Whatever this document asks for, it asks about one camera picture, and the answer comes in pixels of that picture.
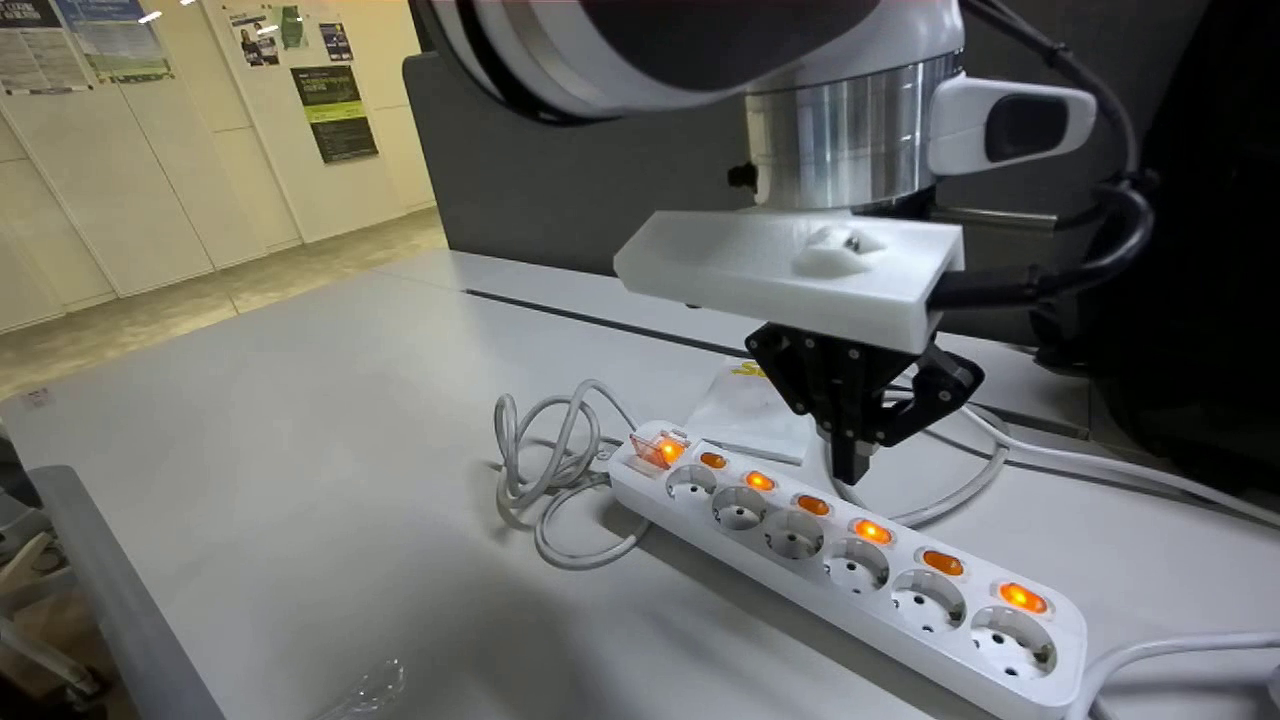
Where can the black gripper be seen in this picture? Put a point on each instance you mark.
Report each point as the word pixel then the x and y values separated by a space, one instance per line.
pixel 856 390

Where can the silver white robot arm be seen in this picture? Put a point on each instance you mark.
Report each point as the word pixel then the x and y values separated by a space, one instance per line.
pixel 860 109

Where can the clear plastic packaging bag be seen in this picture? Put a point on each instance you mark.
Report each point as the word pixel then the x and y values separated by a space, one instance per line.
pixel 747 413

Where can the white multi-socket power strip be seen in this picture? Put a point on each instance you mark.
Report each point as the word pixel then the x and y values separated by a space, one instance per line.
pixel 960 620

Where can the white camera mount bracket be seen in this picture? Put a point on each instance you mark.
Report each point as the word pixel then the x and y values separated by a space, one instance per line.
pixel 831 272

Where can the wall posters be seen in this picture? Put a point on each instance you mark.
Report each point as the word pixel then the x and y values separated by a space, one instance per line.
pixel 263 44

